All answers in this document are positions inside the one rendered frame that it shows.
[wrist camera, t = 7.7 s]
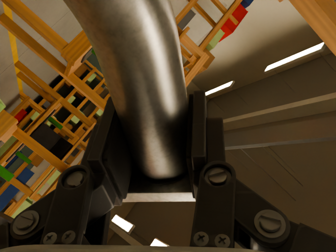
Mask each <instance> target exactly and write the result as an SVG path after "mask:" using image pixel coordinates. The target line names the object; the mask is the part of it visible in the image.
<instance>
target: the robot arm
mask: <svg viewBox="0 0 336 252"><path fill-rule="evenodd" d="M186 162H187V168H188V173H189V179H190V185H191V191H192V197H193V199H195V202H196V203H195V210H194V217H193V224H192V231H191V238H190V245H189V246H151V245H107V241H108V233H109V225H110V217H111V209H112V208H114V206H122V202H123V199H126V198H127V194H128V189H129V184H130V179H131V175H132V170H133V165H134V159H133V157H132V154H131V151H130V148H129V145H128V143H127V140H126V137H125V134H124V131H123V129H122V126H121V123H120V120H119V118H118V115H117V112H116V109H115V106H114V104H113V101H112V98H111V96H110V97H109V98H108V100H107V103H106V106H105V108H104V111H103V114H102V117H101V120H100V123H96V124H95V125H94V127H93V130H92V132H91V135H90V138H89V141H88V143H87V146H86V149H85V152H84V154H83V157H82V160H81V162H80V165H78V164H77V165H73V166H71V167H69V168H67V169H66V170H65V171H63V172H62V174H61V175H60V177H59V179H58V182H57V185H56V188H55V189H54V190H53V191H51V192H50V193H48V194H47V195H45V196H44V197H42V198H41V199H39V200H38V201H36V202H35V203H34V204H32V205H31V206H29V207H28V208H26V209H25V210H23V211H22V212H20V213H19V214H18V215H17V216H16V217H15V218H14V219H13V221H12V222H11V223H9V222H8V221H7V222H5V223H3V224H1V225H0V252H336V238H335V237H333V236H331V235H328V234H326V233H324V232H321V231H319V230H317V229H314V228H312V227H310V226H307V225H305V224H303V223H299V224H297V223H295V222H292V221H290V220H288V218H287V216H286V215H285V214H284V213H283V212H282V211H280V210H279V209H278V208H276V207H275V206H273V205H272V204H271V203H269V202H268V201H267V200H265V199H264V198H263V197H261V196H260V195H258V194H257V193H256V192H254V191H253V190H252V189H250V188H249V187H247V186H246V185H245V184H243V183H242V182H241V181H239V180H238V179H237V178H236V171H235V169H234V168H233V167H232V166H231V165H230V164H229V163H227V162H226V156H225V140H224V124H223V117H208V113H207V101H206V90H195V91H193V94H189V104H188V122H187V140H186ZM235 242H236V243H237V244H238V245H239V246H240V247H242V248H235Z"/></svg>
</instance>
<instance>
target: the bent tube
mask: <svg viewBox="0 0 336 252"><path fill-rule="evenodd" d="M63 1H64V2H65V4H66V5H67V6H68V8H69V9H70V11H71V12H72V13H73V15H74V16H75V18H76V19H77V21H78V22H79V24H80V26H81V27H82V29H83V31H84V32H85V34H86V36H87V38H88V40H89V42H90V44H91V46H92V48H93V50H94V52H95V55H96V57H97V60H98V62H99V65H100V68H101V71H102V74H103V76H104V79H105V82H106V85H107V88H108V90H109V93H110V96H111V99H112V102H113V104H114V107H115V110H116V113H117V116H118V118H119V121H120V124H121V127H122V130H123V132H124V135H125V138H126V141H127V144H128V146H129V149H130V152H131V155H132V158H133V160H134V163H133V168H132V173H131V177H130V182H129V187H128V192H127V197H126V199H123V200H122V202H195V201H196V199H195V198H193V194H192V189H191V183H190V177H189V171H188V165H187V158H186V148H187V130H188V112H189V105H188V97H187V90H186V83H185V75H184V68H183V61H182V53H181V46H180V39H179V33H178V27H177V23H176V19H175V14H174V11H173V7H172V4H171V1H170V0H63Z"/></svg>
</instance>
